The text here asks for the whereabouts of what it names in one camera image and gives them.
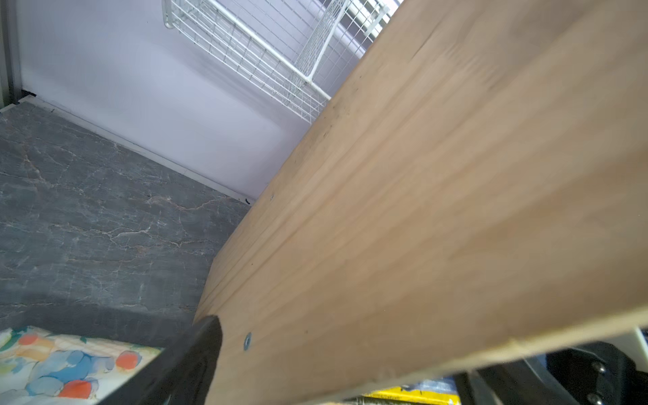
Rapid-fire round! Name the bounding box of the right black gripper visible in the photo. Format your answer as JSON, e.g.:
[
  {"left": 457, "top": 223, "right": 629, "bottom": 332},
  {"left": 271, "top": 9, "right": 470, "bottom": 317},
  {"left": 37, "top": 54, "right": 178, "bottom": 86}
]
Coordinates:
[{"left": 546, "top": 342, "right": 647, "bottom": 405}]

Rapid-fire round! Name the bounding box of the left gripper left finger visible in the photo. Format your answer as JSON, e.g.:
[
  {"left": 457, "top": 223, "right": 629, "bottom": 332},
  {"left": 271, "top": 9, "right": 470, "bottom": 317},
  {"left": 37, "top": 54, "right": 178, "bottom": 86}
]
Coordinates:
[{"left": 101, "top": 316, "right": 223, "bottom": 404}]

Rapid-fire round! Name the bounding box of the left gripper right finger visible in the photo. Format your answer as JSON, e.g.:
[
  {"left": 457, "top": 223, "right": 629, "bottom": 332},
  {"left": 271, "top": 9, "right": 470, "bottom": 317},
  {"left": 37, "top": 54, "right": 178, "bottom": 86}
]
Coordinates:
[{"left": 452, "top": 366, "right": 552, "bottom": 404}]

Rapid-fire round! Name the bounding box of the yellow cartoon cover book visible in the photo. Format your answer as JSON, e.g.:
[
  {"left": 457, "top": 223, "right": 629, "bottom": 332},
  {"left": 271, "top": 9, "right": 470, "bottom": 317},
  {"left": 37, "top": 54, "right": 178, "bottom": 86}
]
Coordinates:
[{"left": 363, "top": 386, "right": 461, "bottom": 405}]

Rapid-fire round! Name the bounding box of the white tissue pack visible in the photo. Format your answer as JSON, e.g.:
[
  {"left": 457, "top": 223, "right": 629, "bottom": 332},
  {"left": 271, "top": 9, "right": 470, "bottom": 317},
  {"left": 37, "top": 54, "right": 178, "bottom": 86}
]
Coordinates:
[{"left": 1, "top": 327, "right": 162, "bottom": 404}]

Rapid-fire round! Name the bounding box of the wooden two-tier shelf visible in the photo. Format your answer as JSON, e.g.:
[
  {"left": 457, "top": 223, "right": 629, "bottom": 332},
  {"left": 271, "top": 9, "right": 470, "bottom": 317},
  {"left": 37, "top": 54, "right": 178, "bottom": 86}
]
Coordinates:
[{"left": 196, "top": 1, "right": 647, "bottom": 404}]

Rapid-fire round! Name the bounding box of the white wire rack basket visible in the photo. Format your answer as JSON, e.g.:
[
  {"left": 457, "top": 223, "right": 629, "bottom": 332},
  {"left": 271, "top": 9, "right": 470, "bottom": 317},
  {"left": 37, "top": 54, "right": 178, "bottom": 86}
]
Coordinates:
[{"left": 162, "top": 0, "right": 401, "bottom": 123}]

